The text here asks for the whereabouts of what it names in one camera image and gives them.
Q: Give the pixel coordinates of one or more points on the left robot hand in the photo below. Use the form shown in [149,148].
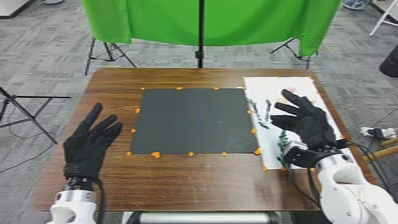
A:
[85,150]

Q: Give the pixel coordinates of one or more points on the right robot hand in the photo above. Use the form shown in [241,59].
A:
[309,125]

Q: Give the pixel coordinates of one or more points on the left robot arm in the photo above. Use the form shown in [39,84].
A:
[73,206]

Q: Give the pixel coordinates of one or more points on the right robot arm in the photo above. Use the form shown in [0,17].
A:
[348,193]

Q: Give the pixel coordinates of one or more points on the green sprig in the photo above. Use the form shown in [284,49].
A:
[257,115]
[268,110]
[282,141]

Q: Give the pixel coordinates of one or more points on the white sheet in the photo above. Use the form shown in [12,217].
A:
[272,88]

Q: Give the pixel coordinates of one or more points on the black tripod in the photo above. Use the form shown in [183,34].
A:
[23,113]

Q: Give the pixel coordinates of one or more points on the dark mat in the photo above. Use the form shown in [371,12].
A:
[192,121]

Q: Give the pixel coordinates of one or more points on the pale grey bar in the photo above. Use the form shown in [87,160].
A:
[204,218]

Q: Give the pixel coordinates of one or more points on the black backdrop stand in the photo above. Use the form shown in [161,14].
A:
[201,33]

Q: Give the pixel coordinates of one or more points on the white stand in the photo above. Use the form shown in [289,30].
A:
[384,20]

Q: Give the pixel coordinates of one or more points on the blue and white vase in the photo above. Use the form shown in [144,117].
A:
[355,4]

